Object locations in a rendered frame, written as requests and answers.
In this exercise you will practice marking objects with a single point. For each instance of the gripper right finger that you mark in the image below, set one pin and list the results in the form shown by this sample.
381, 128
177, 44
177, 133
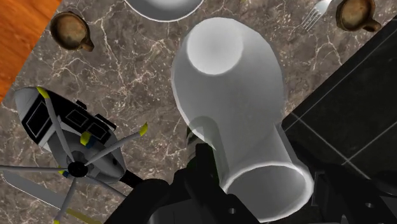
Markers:
350, 198

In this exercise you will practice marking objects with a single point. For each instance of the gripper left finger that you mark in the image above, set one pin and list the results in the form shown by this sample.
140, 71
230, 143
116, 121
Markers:
201, 186

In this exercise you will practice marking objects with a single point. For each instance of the white vase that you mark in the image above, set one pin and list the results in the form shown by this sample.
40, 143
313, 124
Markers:
235, 105

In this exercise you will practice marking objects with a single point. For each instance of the grey black toy helicopter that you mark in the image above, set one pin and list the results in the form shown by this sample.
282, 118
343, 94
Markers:
62, 130

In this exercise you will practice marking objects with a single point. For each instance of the silver knife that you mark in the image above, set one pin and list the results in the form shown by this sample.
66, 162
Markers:
31, 189

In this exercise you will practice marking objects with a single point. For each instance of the white plate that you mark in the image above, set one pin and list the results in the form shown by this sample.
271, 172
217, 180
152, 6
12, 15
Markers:
164, 9

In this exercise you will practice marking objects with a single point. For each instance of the brown cup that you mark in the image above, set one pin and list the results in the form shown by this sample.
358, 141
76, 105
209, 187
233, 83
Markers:
69, 31
355, 13

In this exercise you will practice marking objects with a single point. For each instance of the silver fork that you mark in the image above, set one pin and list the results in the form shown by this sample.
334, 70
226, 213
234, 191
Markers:
314, 15

